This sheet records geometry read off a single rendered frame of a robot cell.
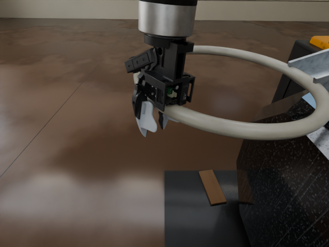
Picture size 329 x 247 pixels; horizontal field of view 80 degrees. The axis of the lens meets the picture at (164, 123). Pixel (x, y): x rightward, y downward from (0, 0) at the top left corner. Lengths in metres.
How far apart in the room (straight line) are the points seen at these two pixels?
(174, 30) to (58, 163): 1.51
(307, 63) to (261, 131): 0.41
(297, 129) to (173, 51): 0.25
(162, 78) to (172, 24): 0.08
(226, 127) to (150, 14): 0.21
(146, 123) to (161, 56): 0.14
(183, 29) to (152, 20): 0.05
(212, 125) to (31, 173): 1.53
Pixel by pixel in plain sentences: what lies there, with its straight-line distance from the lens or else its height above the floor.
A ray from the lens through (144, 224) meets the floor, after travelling 1.27.
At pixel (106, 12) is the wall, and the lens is 6.90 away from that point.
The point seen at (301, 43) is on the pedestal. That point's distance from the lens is 1.80.
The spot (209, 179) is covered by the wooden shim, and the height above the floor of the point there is 0.03.
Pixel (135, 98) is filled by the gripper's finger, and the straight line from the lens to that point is 0.38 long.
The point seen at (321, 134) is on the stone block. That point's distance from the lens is 0.71.
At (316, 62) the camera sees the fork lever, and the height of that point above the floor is 0.93.
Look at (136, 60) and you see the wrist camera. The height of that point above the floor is 1.01.
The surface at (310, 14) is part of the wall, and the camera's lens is 7.54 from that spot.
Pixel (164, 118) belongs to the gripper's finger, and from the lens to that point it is 0.45.
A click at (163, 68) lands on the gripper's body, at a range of 0.35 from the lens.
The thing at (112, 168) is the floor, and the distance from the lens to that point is 1.53.
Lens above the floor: 1.14
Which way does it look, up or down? 38 degrees down
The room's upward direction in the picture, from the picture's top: straight up
